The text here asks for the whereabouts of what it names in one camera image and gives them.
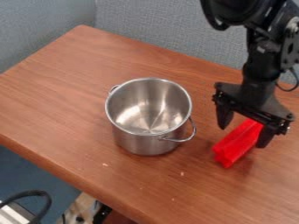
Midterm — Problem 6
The black cable loop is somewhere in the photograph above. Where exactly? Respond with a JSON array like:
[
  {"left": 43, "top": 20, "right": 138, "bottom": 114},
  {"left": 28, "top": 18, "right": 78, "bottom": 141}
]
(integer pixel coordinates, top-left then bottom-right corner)
[{"left": 0, "top": 190, "right": 54, "bottom": 224}]

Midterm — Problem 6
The red plastic block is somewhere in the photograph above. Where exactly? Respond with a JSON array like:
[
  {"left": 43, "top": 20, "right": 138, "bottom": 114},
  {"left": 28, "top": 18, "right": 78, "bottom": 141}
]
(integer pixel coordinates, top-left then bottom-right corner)
[{"left": 212, "top": 119, "right": 263, "bottom": 168}]

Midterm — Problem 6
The stainless steel metal pot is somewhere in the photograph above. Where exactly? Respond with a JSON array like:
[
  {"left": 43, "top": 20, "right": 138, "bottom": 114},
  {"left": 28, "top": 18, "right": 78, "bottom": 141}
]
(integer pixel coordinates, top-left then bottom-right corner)
[{"left": 106, "top": 77, "right": 198, "bottom": 156}]

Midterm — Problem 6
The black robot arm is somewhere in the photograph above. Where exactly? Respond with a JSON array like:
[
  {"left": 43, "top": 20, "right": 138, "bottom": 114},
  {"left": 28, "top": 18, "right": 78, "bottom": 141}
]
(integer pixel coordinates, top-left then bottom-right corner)
[{"left": 200, "top": 0, "right": 299, "bottom": 148}]

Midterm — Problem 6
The wooden table leg base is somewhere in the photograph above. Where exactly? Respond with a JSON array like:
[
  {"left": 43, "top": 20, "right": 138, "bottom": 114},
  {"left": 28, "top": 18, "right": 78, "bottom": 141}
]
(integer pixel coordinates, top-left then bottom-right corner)
[{"left": 55, "top": 192, "right": 112, "bottom": 224}]

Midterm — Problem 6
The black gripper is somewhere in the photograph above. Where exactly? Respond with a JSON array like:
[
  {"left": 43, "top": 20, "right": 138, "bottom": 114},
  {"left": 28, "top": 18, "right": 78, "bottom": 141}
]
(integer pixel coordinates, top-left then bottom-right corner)
[{"left": 212, "top": 64, "right": 295, "bottom": 148}]

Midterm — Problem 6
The grey device under table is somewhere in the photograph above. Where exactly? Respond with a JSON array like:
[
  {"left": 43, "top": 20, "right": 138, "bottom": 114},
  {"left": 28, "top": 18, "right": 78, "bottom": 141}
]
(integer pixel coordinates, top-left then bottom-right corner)
[{"left": 0, "top": 202, "right": 40, "bottom": 224}]

